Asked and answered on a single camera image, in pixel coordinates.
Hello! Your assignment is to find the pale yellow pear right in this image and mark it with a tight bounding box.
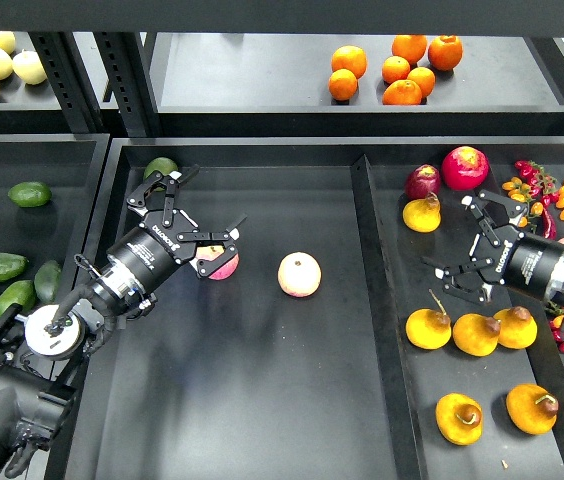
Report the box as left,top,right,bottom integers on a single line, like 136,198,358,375
13,50,47,85

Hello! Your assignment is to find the orange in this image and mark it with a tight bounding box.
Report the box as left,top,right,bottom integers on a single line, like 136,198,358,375
407,67,436,99
331,45,368,79
391,34,428,65
427,35,463,71
382,79,423,105
328,69,358,101

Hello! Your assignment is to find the orange centre small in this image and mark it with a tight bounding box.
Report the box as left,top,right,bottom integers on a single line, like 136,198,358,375
381,55,411,85

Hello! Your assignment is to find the pink apple left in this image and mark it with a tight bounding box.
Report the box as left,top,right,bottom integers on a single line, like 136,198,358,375
195,245,239,281

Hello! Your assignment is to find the green avocado upper left tray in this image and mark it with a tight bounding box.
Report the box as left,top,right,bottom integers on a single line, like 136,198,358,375
8,181,52,208

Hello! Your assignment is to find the black centre tray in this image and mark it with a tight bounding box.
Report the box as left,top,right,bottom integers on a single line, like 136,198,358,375
24,137,564,480

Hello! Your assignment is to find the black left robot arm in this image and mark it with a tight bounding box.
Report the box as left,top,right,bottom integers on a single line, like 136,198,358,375
0,166,239,479

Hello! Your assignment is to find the orange front bottom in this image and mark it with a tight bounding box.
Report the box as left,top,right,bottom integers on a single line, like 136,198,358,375
382,79,423,105

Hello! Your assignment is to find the light green avocado left tray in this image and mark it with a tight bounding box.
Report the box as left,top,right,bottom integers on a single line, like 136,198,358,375
0,280,37,316

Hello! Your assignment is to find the black tray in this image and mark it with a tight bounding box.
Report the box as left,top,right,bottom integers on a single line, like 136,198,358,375
0,134,109,297
24,137,564,480

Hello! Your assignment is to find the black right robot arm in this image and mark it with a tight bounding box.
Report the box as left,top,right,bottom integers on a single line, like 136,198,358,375
422,190,564,306

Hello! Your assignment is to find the upper cherry tomato bunch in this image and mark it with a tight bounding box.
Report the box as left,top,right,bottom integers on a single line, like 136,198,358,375
501,160,564,239

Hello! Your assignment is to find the big red apple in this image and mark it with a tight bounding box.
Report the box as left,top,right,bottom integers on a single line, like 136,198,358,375
441,146,490,191

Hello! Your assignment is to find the orange far left top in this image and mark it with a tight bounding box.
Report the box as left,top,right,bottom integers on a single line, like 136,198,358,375
331,45,368,79

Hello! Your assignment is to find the black shelf frame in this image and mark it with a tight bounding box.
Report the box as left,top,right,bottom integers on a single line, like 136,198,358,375
0,1,564,137

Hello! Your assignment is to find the black left tray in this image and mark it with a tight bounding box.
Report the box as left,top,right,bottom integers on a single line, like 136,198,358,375
0,134,109,297

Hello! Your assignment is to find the pale pink apple centre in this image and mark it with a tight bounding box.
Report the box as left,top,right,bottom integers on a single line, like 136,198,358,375
277,252,322,298

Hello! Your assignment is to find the red chili pepper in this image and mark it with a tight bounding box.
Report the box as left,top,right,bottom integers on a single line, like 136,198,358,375
541,207,556,240

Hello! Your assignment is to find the orange top right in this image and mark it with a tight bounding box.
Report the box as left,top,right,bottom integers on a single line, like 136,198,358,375
427,35,463,71

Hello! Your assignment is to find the orange far left bottom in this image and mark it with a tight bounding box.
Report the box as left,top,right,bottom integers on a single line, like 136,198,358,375
328,69,358,101

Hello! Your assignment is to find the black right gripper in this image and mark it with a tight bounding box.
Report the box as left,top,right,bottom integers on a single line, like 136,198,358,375
420,190,564,304

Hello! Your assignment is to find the green avocado at tray wall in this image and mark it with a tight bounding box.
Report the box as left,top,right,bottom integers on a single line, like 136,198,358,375
33,260,61,304

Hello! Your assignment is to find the orange right middle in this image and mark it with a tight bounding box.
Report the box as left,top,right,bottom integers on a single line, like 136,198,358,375
407,67,436,99

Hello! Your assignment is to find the green avocado at tray corner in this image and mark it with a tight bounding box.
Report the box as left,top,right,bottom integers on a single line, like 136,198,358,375
143,157,181,180

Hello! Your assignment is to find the dark red small apple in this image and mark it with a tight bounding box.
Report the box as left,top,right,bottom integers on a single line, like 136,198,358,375
404,164,441,200

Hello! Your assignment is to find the orange top middle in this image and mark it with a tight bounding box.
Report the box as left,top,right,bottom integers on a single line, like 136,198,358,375
391,34,428,65

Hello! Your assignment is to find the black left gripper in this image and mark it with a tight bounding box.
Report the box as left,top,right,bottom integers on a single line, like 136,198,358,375
107,165,247,290

